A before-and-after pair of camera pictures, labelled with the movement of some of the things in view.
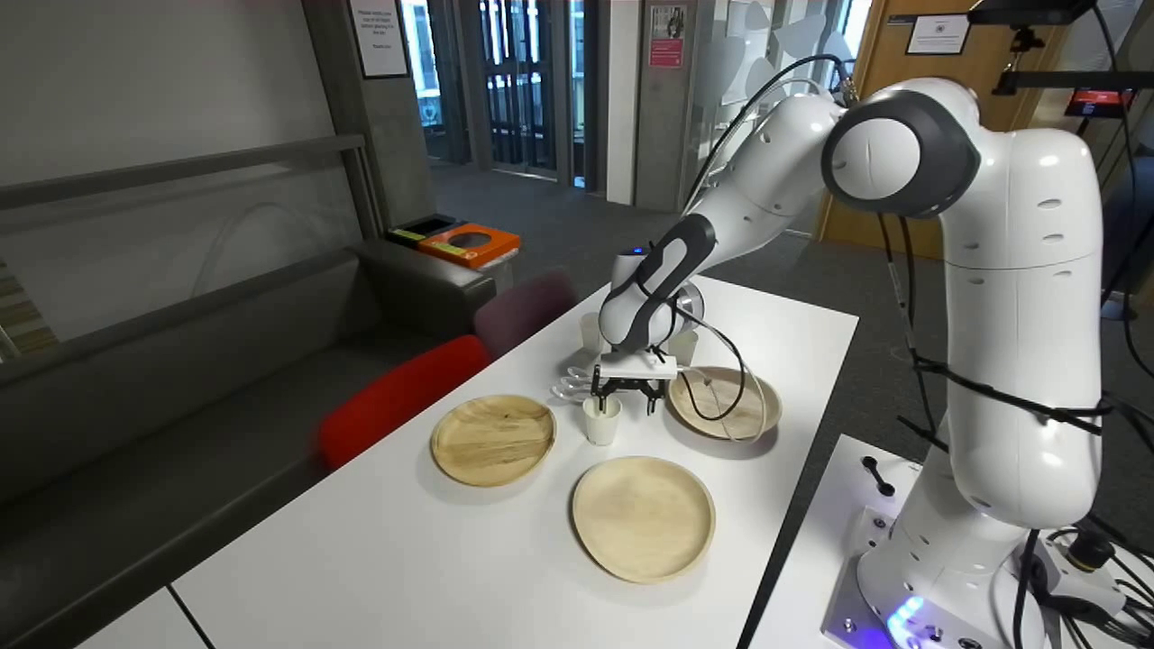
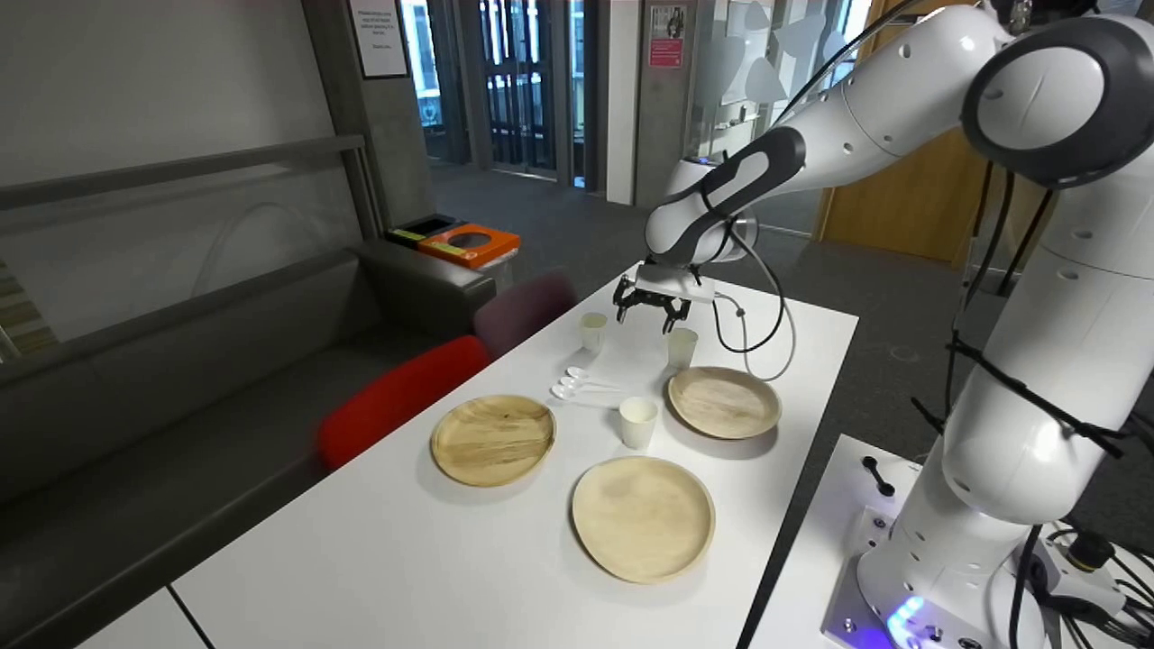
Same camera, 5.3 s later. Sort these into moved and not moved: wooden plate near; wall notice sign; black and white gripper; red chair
Moved: black and white gripper
Not moved: red chair; wooden plate near; wall notice sign
